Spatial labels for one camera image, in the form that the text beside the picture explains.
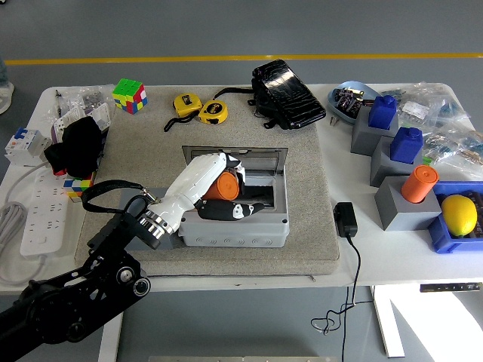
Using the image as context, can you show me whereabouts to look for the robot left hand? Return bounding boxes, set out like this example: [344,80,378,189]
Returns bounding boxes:
[152,152,266,233]

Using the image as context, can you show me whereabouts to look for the orange cylinder battery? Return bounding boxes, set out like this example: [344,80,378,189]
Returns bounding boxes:
[400,164,440,204]
[203,171,242,201]

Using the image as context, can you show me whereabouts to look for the transparent hinged box lid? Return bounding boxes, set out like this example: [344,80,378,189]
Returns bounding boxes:
[181,146,290,176]

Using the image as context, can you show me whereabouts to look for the grey electrical box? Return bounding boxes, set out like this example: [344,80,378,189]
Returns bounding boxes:
[178,169,291,249]

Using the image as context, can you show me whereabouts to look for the blue block battery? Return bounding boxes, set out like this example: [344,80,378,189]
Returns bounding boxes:
[368,94,398,131]
[389,127,424,165]

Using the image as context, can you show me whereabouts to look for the grey holder block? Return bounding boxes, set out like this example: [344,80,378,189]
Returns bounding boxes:
[369,135,424,189]
[374,175,443,232]
[350,107,400,156]
[118,188,178,250]

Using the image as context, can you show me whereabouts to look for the yellow tape measure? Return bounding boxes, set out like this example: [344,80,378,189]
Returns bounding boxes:
[197,98,229,125]
[163,93,203,133]

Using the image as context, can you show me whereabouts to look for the grey-brown mat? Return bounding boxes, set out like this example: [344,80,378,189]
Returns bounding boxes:
[74,84,340,280]

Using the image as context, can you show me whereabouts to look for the colourful puzzle cube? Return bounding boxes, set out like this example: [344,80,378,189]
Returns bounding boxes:
[112,78,148,115]
[63,173,94,204]

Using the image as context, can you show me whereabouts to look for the white plug packet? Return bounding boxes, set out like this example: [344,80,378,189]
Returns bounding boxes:
[51,102,115,143]

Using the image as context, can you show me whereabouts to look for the black cloth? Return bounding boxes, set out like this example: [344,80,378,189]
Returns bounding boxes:
[44,115,105,178]

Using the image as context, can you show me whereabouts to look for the black glossy pouch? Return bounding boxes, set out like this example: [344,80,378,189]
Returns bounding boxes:
[217,59,328,131]

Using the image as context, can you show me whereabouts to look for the clear bags of screws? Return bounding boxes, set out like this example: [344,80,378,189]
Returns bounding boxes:
[39,85,116,129]

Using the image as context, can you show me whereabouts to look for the white power strip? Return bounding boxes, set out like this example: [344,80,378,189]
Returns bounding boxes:
[19,165,71,259]

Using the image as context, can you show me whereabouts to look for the black power adapter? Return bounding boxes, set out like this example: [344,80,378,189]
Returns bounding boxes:
[333,201,358,238]

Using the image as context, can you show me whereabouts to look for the light blue bowl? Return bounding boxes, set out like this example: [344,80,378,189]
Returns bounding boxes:
[326,81,382,125]

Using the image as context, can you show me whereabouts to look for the white circuit breaker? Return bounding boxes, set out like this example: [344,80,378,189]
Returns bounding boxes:
[4,127,53,167]

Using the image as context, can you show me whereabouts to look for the dark small components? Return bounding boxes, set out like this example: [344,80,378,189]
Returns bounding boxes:
[334,87,366,115]

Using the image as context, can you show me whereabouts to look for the white table leg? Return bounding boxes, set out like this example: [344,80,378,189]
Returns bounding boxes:
[97,297,128,362]
[371,285,405,358]

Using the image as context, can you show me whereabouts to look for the person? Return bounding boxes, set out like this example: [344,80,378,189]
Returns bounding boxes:
[0,56,16,115]

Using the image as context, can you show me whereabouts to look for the blue plastic bin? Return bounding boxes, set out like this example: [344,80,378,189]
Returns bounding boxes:
[427,180,483,256]

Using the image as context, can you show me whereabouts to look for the clear bags of components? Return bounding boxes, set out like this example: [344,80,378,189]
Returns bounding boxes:
[380,82,483,167]

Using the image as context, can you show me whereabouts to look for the yellow lemon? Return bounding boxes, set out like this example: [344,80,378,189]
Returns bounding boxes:
[440,195,478,238]

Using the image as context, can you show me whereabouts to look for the black table control panel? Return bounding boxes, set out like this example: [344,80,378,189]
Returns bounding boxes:
[419,281,483,293]

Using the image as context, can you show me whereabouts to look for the white power strip cord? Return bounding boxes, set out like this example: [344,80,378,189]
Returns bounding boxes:
[0,254,51,284]

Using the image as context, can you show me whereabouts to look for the black adapter cord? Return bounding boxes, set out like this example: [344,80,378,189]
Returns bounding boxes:
[310,235,374,362]

